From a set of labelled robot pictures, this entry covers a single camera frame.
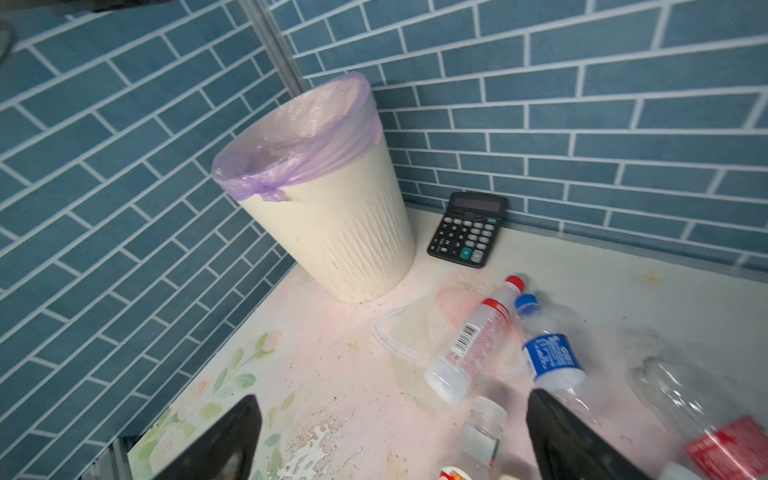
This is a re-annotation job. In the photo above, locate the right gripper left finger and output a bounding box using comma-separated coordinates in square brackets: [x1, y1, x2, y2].
[155, 394, 263, 480]

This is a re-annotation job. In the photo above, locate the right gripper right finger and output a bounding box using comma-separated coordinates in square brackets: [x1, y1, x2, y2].
[526, 389, 649, 480]

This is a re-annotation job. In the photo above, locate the white bin with pink liner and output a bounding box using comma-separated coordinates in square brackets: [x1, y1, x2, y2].
[211, 72, 416, 303]

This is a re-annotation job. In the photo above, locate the clear bottle red white label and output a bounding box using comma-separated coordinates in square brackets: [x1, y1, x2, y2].
[437, 396, 507, 480]

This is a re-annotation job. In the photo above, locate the clear bottle blue label blue cap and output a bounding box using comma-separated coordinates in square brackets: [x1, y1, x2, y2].
[515, 294, 601, 426]

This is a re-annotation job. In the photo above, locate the white bottle with red cap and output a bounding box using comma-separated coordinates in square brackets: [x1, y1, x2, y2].
[425, 276, 525, 404]

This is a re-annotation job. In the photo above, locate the clear bottle red label yellow cap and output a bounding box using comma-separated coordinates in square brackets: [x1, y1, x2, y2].
[629, 356, 767, 479]

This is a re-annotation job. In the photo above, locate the clear plastic film on table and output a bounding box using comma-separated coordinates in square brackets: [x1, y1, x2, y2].
[373, 287, 485, 369]

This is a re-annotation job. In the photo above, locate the black desk calculator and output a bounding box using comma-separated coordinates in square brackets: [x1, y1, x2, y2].
[427, 192, 508, 269]

